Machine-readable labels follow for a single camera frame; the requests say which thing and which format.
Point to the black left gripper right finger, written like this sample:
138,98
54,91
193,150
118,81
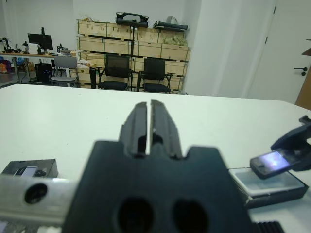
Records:
164,128

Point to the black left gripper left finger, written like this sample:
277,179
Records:
136,131

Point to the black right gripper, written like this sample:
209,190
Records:
306,120

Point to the black slim camera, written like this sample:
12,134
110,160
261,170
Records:
269,165

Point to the black box lid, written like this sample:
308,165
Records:
46,167

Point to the small black desktop robot arm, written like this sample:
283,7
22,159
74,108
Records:
6,46

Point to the black box base white insert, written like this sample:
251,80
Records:
274,196

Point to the white box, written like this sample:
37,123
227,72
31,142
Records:
32,48

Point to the wooden crate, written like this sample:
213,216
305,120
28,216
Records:
148,35
176,66
81,72
93,57
91,44
120,31
117,47
172,38
92,28
175,52
148,49
177,81

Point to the brown wooden board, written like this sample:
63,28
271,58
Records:
306,97

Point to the black office chair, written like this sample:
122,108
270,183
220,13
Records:
154,68
116,64

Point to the black pole stand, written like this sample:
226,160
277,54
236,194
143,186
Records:
133,48

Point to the grey chair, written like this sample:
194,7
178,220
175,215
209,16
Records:
64,63

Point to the black flat case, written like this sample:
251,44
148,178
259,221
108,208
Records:
170,26

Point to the black computer tower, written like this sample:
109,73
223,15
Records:
43,72

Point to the silver foil bag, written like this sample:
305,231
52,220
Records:
172,19

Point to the black bag grey window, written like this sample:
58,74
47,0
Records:
132,19

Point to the white door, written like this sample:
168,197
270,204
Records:
286,36

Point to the black computer monitor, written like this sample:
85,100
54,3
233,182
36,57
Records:
40,41

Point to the wooden desk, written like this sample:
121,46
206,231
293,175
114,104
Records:
22,54

